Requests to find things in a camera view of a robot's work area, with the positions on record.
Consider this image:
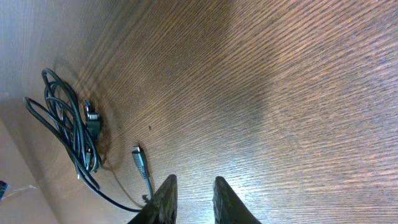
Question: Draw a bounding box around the black usb cable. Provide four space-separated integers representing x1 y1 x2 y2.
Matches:
74 145 155 213
22 67 103 190

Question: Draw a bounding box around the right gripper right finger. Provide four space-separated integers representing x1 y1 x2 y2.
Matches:
213 176 261 224

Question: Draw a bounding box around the wooden side panel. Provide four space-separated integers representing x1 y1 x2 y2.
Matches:
1 100 58 223

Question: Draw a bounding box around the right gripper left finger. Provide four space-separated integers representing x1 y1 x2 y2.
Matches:
128 174 177 224

